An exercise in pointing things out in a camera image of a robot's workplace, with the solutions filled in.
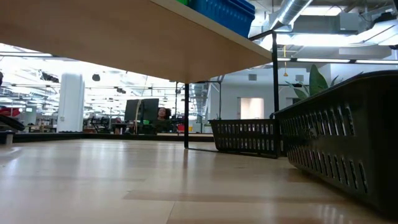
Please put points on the white round column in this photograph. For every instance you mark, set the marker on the white round column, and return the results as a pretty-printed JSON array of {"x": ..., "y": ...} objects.
[{"x": 71, "y": 102}]

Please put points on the black computer monitor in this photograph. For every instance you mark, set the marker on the black computer monitor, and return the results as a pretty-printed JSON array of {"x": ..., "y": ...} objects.
[{"x": 146, "y": 109}]

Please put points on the person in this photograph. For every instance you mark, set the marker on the person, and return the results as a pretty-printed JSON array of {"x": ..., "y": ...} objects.
[{"x": 162, "y": 114}]

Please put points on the green potted plant leaves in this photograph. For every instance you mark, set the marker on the green potted plant leaves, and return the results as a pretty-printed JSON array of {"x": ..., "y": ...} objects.
[{"x": 317, "y": 82}]

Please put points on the black plastic basket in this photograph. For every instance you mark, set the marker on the black plastic basket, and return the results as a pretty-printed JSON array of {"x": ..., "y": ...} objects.
[
  {"x": 357, "y": 140},
  {"x": 242, "y": 137}
]

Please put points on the wooden shelf with black legs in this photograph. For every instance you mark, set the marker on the wooden shelf with black legs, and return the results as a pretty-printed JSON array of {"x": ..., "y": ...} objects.
[{"x": 124, "y": 37}]

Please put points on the green plastic basket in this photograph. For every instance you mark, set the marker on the green plastic basket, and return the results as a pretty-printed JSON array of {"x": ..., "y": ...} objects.
[{"x": 182, "y": 2}]

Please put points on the dark curved object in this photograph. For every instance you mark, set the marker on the dark curved object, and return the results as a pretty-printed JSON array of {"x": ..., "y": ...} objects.
[{"x": 11, "y": 123}]

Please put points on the blue plastic basket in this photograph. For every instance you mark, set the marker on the blue plastic basket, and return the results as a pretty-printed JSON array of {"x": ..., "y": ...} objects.
[{"x": 224, "y": 15}]

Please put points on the silver ventilation duct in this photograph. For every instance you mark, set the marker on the silver ventilation duct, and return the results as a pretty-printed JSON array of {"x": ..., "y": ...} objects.
[{"x": 290, "y": 12}]

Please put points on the black aluminium table frame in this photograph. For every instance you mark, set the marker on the black aluminium table frame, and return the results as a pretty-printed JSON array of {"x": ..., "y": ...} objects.
[{"x": 93, "y": 137}]

